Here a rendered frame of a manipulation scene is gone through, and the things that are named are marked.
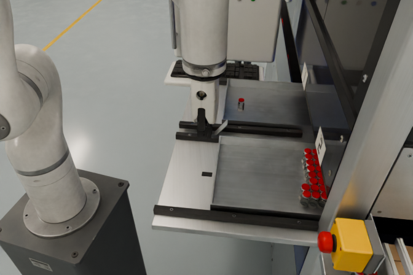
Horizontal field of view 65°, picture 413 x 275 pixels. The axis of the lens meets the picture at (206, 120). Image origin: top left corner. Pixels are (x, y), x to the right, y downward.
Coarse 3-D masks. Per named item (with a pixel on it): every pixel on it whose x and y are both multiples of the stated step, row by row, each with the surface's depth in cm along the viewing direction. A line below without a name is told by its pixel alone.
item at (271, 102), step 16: (240, 80) 125; (256, 80) 125; (240, 96) 122; (256, 96) 122; (272, 96) 122; (288, 96) 122; (304, 96) 122; (224, 112) 114; (240, 112) 114; (256, 112) 114; (272, 112) 114; (288, 112) 114; (304, 112) 114; (288, 128) 105; (304, 128) 104
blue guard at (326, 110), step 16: (304, 0) 118; (304, 16) 116; (304, 32) 113; (304, 48) 111; (320, 48) 88; (320, 64) 87; (320, 80) 86; (320, 96) 84; (336, 96) 71; (320, 112) 83; (336, 112) 70; (336, 128) 69; (336, 144) 68; (336, 160) 67
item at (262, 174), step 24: (240, 144) 100; (264, 144) 99; (288, 144) 98; (312, 144) 97; (216, 168) 89; (240, 168) 93; (264, 168) 93; (288, 168) 93; (216, 192) 86; (240, 192) 86; (264, 192) 86; (288, 192) 86; (288, 216) 79; (312, 216) 78
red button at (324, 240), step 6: (318, 234) 64; (324, 234) 62; (330, 234) 62; (318, 240) 63; (324, 240) 61; (330, 240) 61; (318, 246) 63; (324, 246) 61; (330, 246) 61; (324, 252) 62; (330, 252) 61
